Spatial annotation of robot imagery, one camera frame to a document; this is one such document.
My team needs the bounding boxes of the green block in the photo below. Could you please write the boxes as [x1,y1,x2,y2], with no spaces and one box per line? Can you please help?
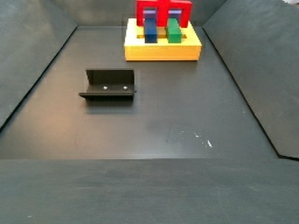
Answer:
[165,18,183,43]

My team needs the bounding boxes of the purple cross block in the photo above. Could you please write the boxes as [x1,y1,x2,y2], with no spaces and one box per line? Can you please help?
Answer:
[144,10,181,19]

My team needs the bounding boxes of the blue block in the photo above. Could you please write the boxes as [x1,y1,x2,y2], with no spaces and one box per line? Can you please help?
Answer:
[144,18,157,43]

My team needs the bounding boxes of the yellow wooden board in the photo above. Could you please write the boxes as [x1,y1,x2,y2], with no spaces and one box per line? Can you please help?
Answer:
[124,18,201,61]

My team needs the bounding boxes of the red puzzle block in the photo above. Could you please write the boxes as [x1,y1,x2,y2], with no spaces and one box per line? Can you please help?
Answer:
[135,0,192,28]

